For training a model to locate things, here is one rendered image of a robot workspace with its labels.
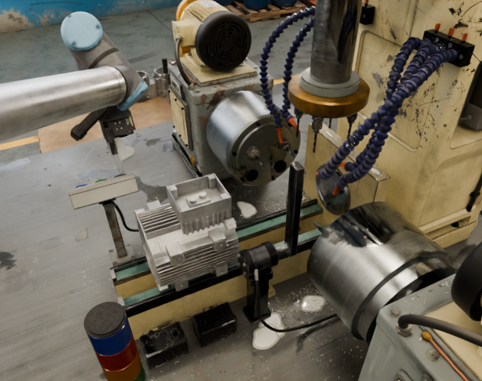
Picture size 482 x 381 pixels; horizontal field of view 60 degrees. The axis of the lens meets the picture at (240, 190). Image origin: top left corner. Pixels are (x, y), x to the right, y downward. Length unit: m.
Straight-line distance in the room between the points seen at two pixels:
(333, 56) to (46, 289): 0.97
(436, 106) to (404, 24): 0.20
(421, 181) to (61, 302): 0.99
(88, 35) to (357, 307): 0.82
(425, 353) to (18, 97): 0.73
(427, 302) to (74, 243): 1.03
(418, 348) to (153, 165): 1.21
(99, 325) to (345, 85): 0.65
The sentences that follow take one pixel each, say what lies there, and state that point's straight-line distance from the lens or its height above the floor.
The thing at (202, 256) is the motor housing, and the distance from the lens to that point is 0.96.
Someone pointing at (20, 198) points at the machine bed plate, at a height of 0.80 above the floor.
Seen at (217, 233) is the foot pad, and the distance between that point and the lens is 0.95.
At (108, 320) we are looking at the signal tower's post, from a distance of 0.66.
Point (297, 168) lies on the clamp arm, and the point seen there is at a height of 1.25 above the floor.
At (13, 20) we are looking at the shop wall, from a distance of 6.44.
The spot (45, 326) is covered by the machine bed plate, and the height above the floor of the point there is 0.80.
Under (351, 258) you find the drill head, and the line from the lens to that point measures 0.85.
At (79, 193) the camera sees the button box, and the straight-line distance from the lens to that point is 1.14.
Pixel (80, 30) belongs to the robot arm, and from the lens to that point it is 1.08.
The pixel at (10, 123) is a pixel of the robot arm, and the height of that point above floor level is 1.43.
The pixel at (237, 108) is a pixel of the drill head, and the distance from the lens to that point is 1.26.
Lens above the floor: 1.74
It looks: 39 degrees down
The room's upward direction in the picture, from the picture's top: 1 degrees counter-clockwise
